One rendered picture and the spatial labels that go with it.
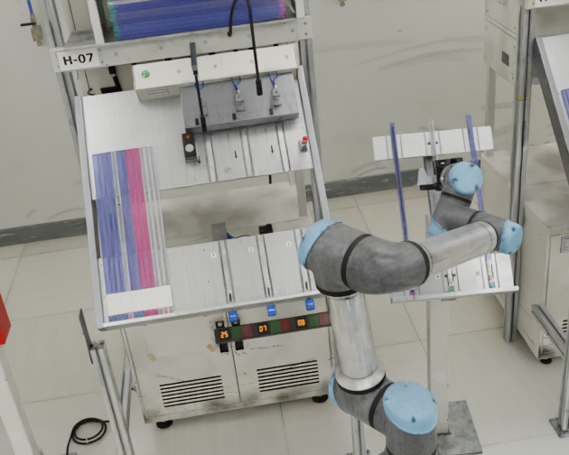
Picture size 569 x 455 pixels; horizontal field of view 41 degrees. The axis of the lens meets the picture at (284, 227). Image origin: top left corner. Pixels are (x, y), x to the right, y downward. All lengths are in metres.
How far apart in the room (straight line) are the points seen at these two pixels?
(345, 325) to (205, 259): 0.69
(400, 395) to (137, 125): 1.15
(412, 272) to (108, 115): 1.22
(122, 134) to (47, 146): 1.78
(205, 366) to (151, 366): 0.18
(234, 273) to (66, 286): 1.78
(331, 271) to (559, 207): 1.45
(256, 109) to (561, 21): 1.10
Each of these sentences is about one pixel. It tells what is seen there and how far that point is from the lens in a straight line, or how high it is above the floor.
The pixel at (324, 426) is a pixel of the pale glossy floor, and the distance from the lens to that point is 2.82.
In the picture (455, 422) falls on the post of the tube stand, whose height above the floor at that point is 0.01.
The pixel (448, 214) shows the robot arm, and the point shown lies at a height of 1.07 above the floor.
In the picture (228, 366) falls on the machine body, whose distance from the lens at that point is 2.71.
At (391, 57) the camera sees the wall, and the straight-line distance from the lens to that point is 4.06.
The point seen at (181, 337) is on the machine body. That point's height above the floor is 0.41.
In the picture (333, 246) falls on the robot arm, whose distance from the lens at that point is 1.52.
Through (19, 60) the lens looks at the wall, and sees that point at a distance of 4.00.
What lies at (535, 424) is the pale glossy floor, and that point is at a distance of 2.85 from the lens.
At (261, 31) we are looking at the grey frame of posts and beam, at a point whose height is 1.36.
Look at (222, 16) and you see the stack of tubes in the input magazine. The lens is 2.32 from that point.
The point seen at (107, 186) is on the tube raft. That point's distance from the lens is 2.31.
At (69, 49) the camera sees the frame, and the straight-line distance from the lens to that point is 2.36.
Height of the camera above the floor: 1.96
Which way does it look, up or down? 29 degrees down
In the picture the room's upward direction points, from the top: 6 degrees counter-clockwise
